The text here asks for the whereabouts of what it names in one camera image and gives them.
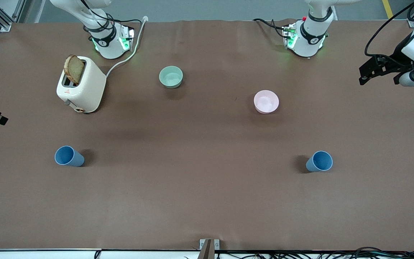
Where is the green bowl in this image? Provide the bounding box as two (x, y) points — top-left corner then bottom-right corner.
(158, 66), (184, 89)

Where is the cream white toaster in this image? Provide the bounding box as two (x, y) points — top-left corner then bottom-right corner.
(56, 56), (107, 114)

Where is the dark brown post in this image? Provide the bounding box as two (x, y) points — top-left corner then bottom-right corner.
(201, 240), (215, 259)

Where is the white toaster power cable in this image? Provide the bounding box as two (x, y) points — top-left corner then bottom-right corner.
(105, 16), (149, 78)

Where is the black base cable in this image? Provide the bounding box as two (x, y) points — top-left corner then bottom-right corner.
(253, 18), (286, 38)
(81, 0), (143, 40)

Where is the pink bowl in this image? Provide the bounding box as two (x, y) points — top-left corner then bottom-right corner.
(253, 90), (279, 114)

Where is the blue plastic cup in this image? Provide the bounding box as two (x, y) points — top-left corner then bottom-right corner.
(305, 151), (333, 172)
(55, 145), (85, 167)

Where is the brown bread slice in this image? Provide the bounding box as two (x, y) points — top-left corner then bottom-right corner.
(64, 54), (85, 86)

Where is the grey metal bracket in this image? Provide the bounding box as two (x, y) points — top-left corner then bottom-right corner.
(199, 238), (220, 251)

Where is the black left base cable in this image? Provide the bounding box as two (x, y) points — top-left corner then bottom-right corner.
(253, 18), (286, 38)

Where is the black right base cable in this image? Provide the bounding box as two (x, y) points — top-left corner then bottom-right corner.
(81, 0), (143, 40)

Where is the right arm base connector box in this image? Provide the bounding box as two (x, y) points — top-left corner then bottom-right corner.
(118, 26), (135, 51)

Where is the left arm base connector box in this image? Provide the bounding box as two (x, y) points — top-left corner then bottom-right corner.
(282, 22), (298, 50)

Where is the black cable bundle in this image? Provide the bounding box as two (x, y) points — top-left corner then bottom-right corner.
(214, 246), (414, 259)

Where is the brown table mat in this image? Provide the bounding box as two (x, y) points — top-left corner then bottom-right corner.
(0, 19), (414, 251)

